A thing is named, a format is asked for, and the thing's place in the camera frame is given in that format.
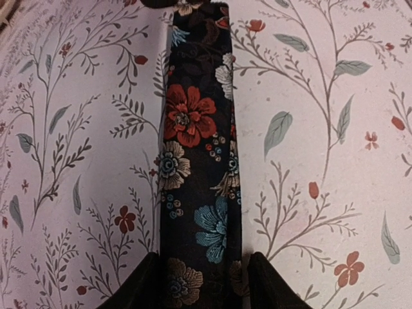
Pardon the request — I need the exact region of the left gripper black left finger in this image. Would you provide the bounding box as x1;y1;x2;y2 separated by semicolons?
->
97;252;160;309

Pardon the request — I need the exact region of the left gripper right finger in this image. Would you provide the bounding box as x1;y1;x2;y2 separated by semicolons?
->
247;252;312;309

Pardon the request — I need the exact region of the dark floral tie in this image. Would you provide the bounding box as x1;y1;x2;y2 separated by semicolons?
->
159;1;243;308

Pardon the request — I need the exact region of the floral tablecloth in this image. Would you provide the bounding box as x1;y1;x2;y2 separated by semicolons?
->
1;1;411;308

